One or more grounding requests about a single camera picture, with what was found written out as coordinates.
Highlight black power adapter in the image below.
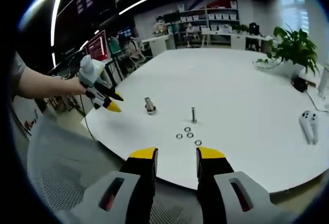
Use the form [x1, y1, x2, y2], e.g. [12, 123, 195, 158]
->
[291, 76, 308, 92]

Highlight potted green plant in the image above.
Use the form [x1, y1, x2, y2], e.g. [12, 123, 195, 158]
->
[256, 25, 320, 76]

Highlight person's grey sleeve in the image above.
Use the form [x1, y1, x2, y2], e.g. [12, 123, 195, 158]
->
[10, 51, 28, 98]

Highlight large threaded steel stud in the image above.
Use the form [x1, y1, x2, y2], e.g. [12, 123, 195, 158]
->
[144, 97, 158, 116]

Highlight thin white cable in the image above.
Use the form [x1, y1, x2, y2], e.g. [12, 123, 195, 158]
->
[304, 89, 329, 114]

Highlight red screen monitor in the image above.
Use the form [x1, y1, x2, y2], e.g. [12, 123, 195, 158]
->
[87, 30, 107, 62]

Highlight white handheld controller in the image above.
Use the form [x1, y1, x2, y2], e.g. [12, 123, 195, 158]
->
[309, 113, 320, 144]
[299, 111, 318, 145]

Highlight window blinds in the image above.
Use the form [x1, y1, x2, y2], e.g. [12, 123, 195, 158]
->
[278, 0, 307, 32]

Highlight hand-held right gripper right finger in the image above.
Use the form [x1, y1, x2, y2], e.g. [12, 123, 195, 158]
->
[195, 146, 286, 224]

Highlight small black monitor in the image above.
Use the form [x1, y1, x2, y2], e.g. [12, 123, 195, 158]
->
[249, 22, 261, 36]

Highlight white stand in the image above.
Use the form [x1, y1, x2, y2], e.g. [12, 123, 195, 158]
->
[317, 64, 329, 98]

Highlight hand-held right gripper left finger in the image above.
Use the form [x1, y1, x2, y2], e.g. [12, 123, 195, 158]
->
[68, 146, 158, 224]

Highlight green office chair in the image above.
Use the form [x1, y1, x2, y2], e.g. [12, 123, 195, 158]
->
[107, 36, 122, 55]

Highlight long white desk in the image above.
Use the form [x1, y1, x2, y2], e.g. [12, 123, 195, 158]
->
[201, 29, 273, 52]

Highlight shelf with white bins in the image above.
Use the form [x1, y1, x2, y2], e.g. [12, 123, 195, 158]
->
[178, 1, 239, 32]

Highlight left gripper dark cable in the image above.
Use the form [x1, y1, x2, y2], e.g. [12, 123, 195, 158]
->
[79, 94, 96, 140]

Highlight white office chair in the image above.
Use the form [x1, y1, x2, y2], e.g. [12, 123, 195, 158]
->
[127, 38, 147, 65]

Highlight white counter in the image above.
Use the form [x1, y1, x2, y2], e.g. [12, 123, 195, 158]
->
[141, 33, 176, 55]

